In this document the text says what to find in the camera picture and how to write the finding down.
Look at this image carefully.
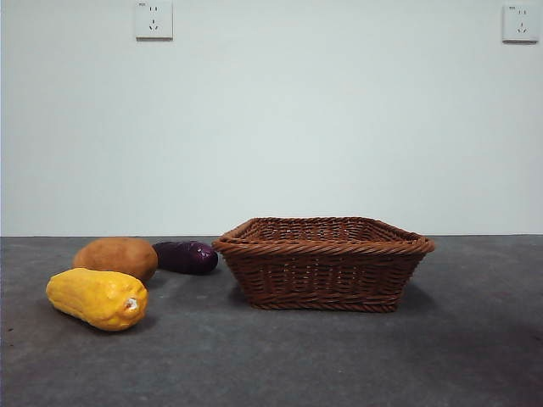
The brown wicker basket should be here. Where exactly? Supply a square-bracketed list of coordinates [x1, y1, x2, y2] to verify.
[211, 216, 436, 314]

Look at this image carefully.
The purple eggplant with green stem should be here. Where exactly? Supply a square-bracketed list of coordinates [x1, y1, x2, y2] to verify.
[151, 240, 219, 276]

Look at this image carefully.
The brown potato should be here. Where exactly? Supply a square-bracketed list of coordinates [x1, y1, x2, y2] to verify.
[71, 237, 160, 284]

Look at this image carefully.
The yellow corn cob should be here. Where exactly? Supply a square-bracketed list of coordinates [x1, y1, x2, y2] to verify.
[45, 267, 149, 332]

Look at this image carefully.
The white wall socket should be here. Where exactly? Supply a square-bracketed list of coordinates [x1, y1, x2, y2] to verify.
[501, 4, 539, 44]
[135, 0, 174, 42]

